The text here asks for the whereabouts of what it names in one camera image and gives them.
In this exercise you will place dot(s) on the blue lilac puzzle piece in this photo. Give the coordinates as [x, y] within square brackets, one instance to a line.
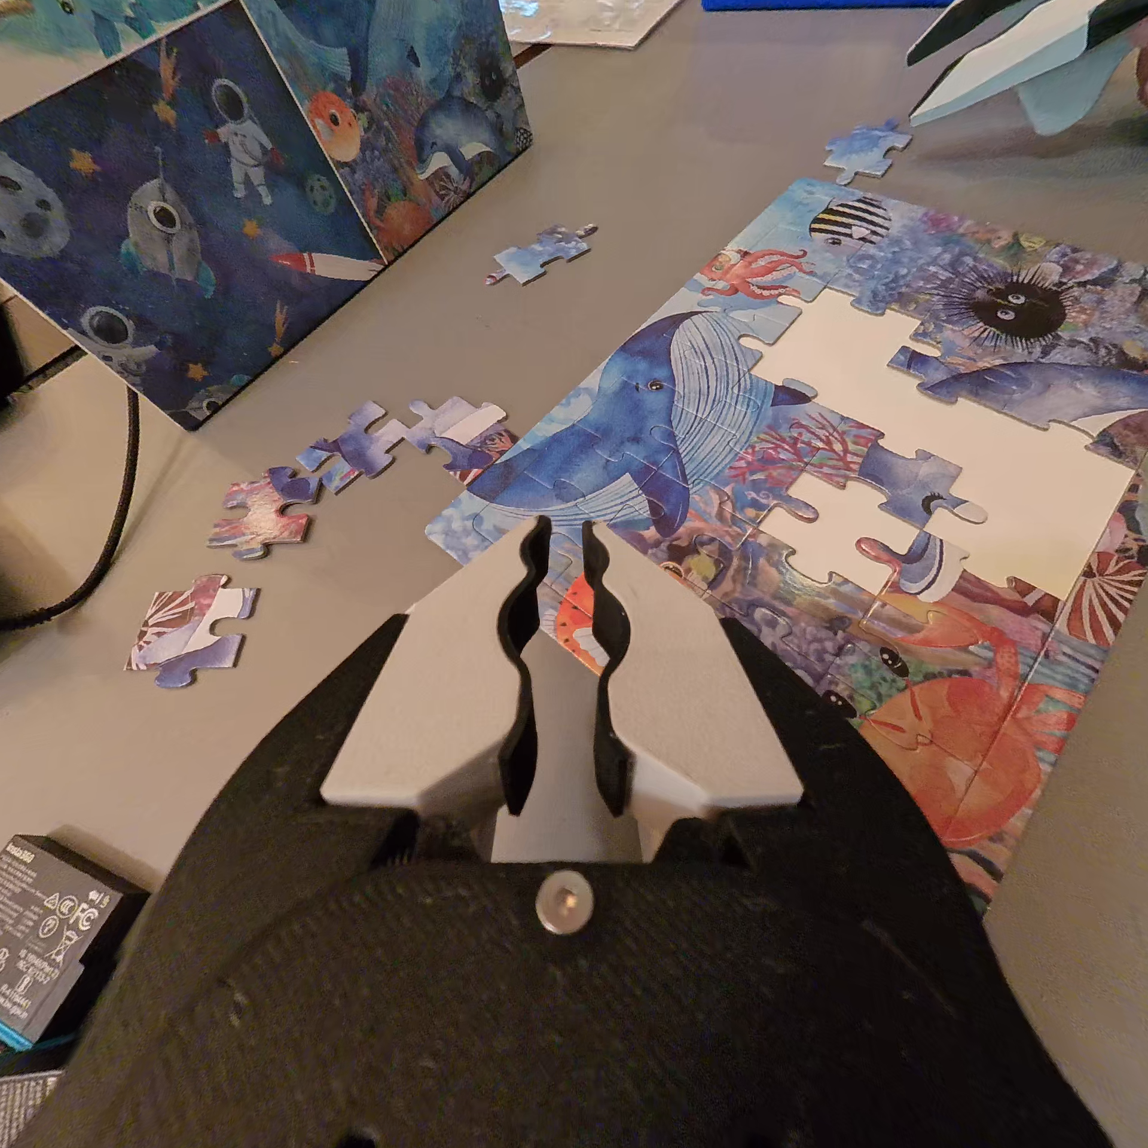
[866, 148]

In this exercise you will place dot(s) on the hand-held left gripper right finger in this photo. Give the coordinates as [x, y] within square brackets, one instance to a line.
[699, 708]

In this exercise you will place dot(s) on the blue white puzzle piece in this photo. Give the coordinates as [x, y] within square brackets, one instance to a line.
[538, 256]

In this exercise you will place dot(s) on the grey fabric item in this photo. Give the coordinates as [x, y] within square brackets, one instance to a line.
[26, 1112]

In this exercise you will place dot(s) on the white purple leaf puzzle piece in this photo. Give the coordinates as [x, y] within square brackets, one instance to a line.
[187, 636]

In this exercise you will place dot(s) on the instruction sheet in plastic sleeve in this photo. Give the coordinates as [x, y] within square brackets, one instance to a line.
[592, 18]

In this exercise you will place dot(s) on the pink purple coral puzzle piece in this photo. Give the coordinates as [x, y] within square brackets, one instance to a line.
[264, 520]

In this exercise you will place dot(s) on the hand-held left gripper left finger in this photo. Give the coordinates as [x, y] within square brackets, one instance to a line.
[430, 708]

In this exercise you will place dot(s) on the assembled sea jigsaw puzzle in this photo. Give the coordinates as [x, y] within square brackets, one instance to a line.
[645, 431]

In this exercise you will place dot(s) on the illustrated puzzle box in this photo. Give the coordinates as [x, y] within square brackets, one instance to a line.
[223, 224]

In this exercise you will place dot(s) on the blue plastic bin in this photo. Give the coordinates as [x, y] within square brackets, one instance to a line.
[807, 5]

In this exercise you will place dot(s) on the striped white purple puzzle piece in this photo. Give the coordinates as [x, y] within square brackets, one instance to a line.
[457, 431]

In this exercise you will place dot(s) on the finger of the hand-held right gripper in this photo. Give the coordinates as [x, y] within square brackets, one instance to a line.
[973, 26]
[1004, 77]

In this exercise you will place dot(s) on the black battery pack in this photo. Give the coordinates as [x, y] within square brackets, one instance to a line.
[54, 915]

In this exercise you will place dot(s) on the purple blue puzzle piece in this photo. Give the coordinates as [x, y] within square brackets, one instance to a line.
[349, 449]

